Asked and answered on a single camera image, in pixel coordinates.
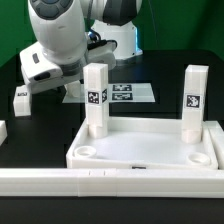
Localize white fence bar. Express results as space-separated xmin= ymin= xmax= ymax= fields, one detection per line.
xmin=205 ymin=121 xmax=224 ymax=170
xmin=0 ymin=168 xmax=224 ymax=198

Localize white marker base plate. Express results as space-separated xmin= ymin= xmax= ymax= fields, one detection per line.
xmin=63 ymin=83 xmax=155 ymax=103

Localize white front fence bar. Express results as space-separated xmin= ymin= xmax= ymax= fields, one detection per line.
xmin=0 ymin=168 xmax=224 ymax=198

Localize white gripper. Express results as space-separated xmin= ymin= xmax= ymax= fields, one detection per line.
xmin=20 ymin=42 xmax=86 ymax=94

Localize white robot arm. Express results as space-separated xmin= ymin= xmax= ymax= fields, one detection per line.
xmin=20 ymin=0 xmax=142 ymax=94

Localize white left fence block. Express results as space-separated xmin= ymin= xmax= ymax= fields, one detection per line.
xmin=0 ymin=120 xmax=7 ymax=146

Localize white right fence bar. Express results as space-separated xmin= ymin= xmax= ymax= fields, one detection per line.
xmin=205 ymin=121 xmax=224 ymax=170

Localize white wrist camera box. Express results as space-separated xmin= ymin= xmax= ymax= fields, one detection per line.
xmin=87 ymin=40 xmax=117 ymax=70

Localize white desk top tray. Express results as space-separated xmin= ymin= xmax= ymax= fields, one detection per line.
xmin=66 ymin=117 xmax=218 ymax=170

